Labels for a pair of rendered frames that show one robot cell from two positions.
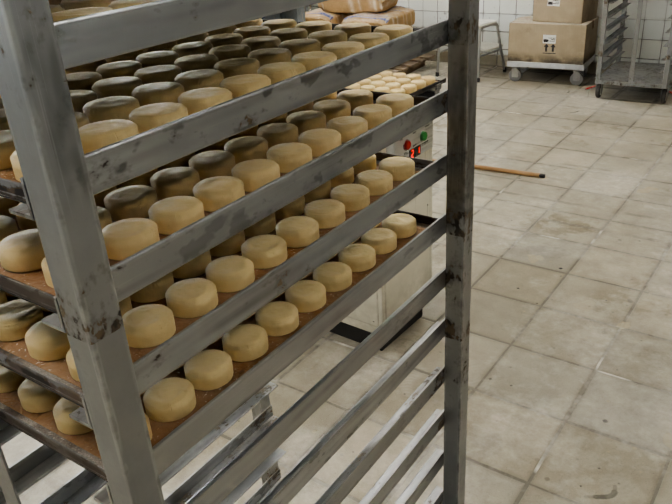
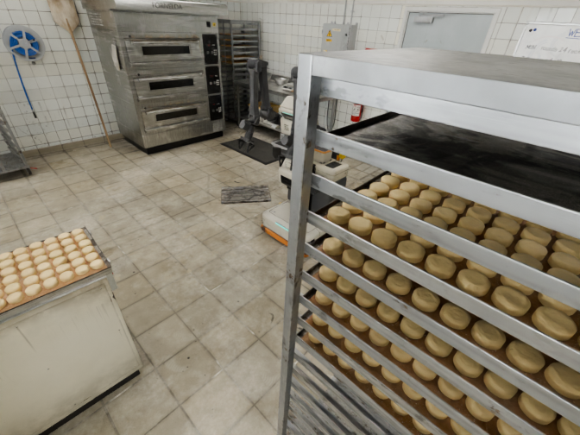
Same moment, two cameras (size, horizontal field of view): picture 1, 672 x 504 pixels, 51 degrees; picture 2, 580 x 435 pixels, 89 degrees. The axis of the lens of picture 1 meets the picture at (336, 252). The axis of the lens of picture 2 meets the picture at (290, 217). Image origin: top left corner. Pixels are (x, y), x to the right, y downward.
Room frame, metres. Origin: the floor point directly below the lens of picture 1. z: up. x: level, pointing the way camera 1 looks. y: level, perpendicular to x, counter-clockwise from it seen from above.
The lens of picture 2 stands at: (1.17, 0.72, 1.86)
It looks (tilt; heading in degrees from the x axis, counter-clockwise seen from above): 34 degrees down; 275
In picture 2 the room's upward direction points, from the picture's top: 3 degrees clockwise
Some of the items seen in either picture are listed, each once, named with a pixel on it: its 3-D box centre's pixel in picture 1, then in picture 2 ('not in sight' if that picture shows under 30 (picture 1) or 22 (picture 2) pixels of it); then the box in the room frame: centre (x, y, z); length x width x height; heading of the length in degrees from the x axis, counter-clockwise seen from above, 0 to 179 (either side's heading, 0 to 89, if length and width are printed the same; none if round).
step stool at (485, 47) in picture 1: (471, 47); not in sight; (6.16, -1.27, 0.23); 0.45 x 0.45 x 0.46; 45
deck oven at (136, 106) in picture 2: not in sight; (168, 78); (3.67, -4.14, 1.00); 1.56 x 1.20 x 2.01; 53
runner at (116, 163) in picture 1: (302, 84); not in sight; (0.71, 0.02, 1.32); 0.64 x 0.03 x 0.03; 144
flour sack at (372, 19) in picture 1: (380, 20); not in sight; (6.38, -0.52, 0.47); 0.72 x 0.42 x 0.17; 149
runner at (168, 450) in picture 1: (321, 315); not in sight; (0.71, 0.02, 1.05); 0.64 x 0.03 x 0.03; 144
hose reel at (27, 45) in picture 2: not in sight; (35, 73); (5.06, -3.20, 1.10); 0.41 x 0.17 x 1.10; 53
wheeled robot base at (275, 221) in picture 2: not in sight; (304, 221); (1.24, -1.77, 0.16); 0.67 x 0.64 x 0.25; 53
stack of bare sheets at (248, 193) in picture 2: not in sight; (245, 193); (2.03, -2.45, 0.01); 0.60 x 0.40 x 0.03; 17
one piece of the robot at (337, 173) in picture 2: not in sight; (314, 180); (1.19, -1.84, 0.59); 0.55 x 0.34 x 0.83; 143
